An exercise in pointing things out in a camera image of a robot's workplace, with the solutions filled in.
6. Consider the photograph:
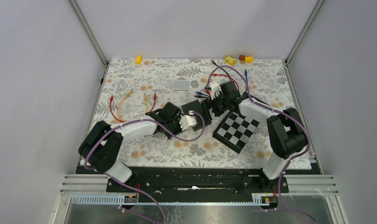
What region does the black router box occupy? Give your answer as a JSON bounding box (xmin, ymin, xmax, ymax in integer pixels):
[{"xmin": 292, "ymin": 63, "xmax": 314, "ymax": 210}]
[{"xmin": 181, "ymin": 99, "xmax": 211, "ymax": 131}]

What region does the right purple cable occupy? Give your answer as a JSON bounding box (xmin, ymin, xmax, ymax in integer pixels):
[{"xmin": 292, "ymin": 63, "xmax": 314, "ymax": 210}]
[{"xmin": 206, "ymin": 65, "xmax": 316, "ymax": 224}]

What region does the yellow patterned cube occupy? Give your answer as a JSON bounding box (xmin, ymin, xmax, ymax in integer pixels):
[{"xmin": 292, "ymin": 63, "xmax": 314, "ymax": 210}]
[{"xmin": 224, "ymin": 56, "xmax": 237, "ymax": 66}]

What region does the checkered chess board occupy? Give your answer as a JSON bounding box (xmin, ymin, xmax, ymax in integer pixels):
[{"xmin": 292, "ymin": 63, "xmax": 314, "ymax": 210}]
[{"xmin": 212, "ymin": 107, "xmax": 260, "ymax": 154}]

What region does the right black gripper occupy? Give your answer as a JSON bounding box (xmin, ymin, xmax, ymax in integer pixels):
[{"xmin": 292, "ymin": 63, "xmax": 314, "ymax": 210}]
[{"xmin": 201, "ymin": 91, "xmax": 230, "ymax": 122}]

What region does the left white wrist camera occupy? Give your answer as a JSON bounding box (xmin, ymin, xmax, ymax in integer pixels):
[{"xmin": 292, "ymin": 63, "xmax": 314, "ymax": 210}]
[{"xmin": 179, "ymin": 111, "xmax": 197, "ymax": 131}]

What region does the purple cable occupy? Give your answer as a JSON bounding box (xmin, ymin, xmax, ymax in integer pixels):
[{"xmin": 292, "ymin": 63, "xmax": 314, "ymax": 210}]
[
  {"xmin": 206, "ymin": 65, "xmax": 316, "ymax": 224},
  {"xmin": 83, "ymin": 111, "xmax": 206, "ymax": 224}
]

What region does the yellow ethernet cable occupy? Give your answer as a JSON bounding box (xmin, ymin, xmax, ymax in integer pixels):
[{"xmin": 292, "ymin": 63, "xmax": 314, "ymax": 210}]
[{"xmin": 117, "ymin": 89, "xmax": 149, "ymax": 121}]

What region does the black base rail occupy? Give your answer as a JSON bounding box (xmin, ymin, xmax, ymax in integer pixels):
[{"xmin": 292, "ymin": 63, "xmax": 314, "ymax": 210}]
[{"xmin": 63, "ymin": 167, "xmax": 320, "ymax": 203}]

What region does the yellow block right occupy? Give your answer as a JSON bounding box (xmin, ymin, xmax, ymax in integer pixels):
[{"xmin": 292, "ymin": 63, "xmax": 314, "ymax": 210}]
[{"xmin": 244, "ymin": 56, "xmax": 254, "ymax": 63}]

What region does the blue ethernet cable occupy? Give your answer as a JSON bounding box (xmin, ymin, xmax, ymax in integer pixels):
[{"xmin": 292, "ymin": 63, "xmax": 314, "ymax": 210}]
[{"xmin": 196, "ymin": 68, "xmax": 249, "ymax": 97}]

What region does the white network switch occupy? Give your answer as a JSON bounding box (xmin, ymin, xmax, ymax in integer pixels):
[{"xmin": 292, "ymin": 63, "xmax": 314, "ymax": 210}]
[{"xmin": 172, "ymin": 79, "xmax": 191, "ymax": 91}]

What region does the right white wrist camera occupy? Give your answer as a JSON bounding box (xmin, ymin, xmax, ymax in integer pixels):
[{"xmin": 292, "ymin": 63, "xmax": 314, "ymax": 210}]
[{"xmin": 208, "ymin": 82, "xmax": 222, "ymax": 100}]

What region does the yellow block left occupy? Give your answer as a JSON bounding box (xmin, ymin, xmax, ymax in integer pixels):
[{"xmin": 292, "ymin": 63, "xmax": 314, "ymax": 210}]
[{"xmin": 135, "ymin": 56, "xmax": 142, "ymax": 65}]

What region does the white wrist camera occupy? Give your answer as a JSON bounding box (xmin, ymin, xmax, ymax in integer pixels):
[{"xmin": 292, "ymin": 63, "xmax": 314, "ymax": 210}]
[
  {"xmin": 208, "ymin": 82, "xmax": 222, "ymax": 100},
  {"xmin": 179, "ymin": 111, "xmax": 197, "ymax": 131}
]

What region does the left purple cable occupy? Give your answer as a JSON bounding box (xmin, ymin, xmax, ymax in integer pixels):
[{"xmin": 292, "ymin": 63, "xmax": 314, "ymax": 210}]
[{"xmin": 83, "ymin": 111, "xmax": 206, "ymax": 224}]

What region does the yellow block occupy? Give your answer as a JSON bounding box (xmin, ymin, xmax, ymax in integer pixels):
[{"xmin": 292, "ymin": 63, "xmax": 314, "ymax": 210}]
[
  {"xmin": 135, "ymin": 56, "xmax": 142, "ymax": 65},
  {"xmin": 244, "ymin": 56, "xmax": 254, "ymax": 63}
]

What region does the black ethernet cable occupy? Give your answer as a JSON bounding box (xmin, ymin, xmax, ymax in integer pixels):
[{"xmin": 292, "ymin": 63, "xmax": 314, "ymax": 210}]
[{"xmin": 194, "ymin": 59, "xmax": 232, "ymax": 99}]

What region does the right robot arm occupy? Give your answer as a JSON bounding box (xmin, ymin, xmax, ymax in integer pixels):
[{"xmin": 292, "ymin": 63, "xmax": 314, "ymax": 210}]
[{"xmin": 205, "ymin": 81, "xmax": 310, "ymax": 192}]

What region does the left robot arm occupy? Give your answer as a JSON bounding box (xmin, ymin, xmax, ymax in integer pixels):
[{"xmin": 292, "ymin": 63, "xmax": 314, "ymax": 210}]
[{"xmin": 78, "ymin": 102, "xmax": 182, "ymax": 192}]

